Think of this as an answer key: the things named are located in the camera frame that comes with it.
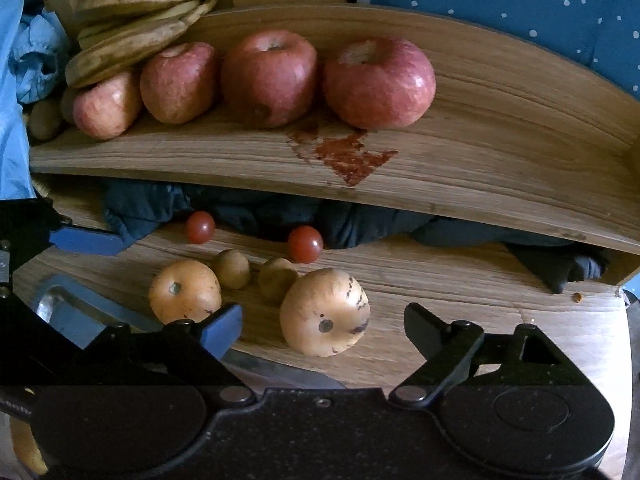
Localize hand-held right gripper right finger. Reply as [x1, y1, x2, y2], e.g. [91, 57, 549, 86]
[389, 302, 588, 408]

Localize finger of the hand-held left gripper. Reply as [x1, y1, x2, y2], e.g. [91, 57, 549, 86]
[50, 224, 128, 257]

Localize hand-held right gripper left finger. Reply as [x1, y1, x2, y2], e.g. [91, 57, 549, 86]
[75, 302, 256, 407]

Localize yellow-red apple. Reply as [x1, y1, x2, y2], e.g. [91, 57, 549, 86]
[148, 259, 222, 326]

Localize cherry tomato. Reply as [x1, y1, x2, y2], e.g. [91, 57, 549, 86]
[186, 211, 217, 245]
[287, 225, 324, 264]

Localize pale spotted pear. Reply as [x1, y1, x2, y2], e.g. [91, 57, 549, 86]
[279, 267, 372, 358]

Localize light blue hanging garment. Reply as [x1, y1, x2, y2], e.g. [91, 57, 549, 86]
[0, 0, 36, 201]

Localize brown kiwi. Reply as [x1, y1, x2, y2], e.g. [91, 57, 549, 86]
[60, 85, 83, 123]
[27, 97, 63, 141]

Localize dark cloth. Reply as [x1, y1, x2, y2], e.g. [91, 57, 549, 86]
[102, 180, 613, 295]

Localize red apple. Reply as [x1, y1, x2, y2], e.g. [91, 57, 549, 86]
[72, 71, 143, 141]
[139, 42, 218, 125]
[322, 37, 437, 131]
[221, 29, 318, 128]

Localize crumpled blue cloth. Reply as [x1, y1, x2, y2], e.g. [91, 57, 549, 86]
[12, 7, 71, 106]

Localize wooden shelf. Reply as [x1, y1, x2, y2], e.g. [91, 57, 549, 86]
[27, 2, 640, 286]

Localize bunch of bananas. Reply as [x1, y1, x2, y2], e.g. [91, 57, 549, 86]
[65, 0, 223, 89]

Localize blue white-dotted cloth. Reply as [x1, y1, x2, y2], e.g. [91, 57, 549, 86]
[357, 0, 640, 111]

